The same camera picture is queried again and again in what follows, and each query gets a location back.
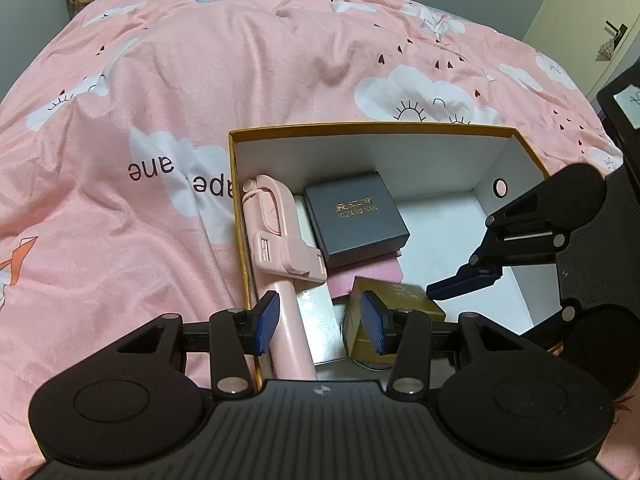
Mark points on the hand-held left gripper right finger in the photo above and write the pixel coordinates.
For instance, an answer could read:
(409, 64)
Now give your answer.
(375, 322)

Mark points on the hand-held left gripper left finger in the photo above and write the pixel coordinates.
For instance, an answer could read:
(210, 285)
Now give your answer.
(265, 322)

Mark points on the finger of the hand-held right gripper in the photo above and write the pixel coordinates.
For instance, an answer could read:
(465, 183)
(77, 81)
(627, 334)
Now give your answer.
(462, 282)
(550, 325)

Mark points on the pink selfie stick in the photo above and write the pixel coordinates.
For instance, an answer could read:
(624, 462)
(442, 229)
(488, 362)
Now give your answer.
(290, 330)

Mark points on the round glass jar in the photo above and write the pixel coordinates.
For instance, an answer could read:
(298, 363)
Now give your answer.
(370, 360)

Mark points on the gold gift box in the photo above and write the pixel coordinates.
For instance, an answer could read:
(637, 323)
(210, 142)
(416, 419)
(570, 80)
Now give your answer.
(420, 302)

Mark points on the pink leather card wallet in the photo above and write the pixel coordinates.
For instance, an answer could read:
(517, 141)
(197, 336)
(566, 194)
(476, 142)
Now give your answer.
(370, 275)

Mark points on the white glossy box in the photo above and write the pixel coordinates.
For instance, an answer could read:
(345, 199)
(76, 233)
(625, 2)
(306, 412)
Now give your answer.
(320, 325)

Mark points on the dark grey gift box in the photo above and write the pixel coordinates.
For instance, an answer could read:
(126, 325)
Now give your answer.
(350, 220)

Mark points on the yellow cardboard box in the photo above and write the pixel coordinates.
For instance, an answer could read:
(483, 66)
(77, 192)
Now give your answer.
(425, 160)

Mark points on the black box white label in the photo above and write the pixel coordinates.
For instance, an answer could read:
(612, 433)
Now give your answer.
(612, 110)

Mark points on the small patterned pouch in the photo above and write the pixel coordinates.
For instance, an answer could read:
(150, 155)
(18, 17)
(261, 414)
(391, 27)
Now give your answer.
(606, 49)

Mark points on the cream door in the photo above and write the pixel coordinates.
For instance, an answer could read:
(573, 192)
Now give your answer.
(575, 20)

